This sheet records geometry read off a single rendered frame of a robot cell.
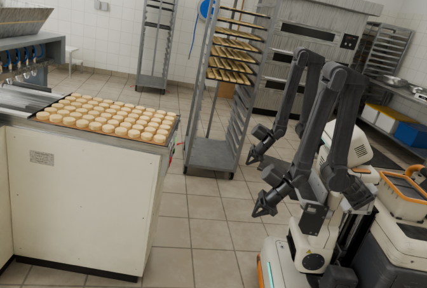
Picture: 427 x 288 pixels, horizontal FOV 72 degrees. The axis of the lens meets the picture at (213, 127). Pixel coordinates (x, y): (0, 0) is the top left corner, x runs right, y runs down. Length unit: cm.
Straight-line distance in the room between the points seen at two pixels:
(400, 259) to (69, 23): 539
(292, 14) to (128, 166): 387
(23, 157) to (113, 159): 41
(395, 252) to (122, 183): 119
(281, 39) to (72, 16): 343
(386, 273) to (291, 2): 396
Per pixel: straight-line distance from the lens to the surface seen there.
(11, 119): 156
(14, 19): 161
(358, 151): 130
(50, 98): 178
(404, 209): 154
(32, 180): 165
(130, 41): 557
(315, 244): 151
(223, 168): 278
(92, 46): 570
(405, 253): 145
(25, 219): 181
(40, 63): 180
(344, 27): 522
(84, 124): 139
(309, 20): 494
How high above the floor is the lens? 148
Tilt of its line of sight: 22 degrees down
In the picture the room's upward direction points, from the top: 12 degrees clockwise
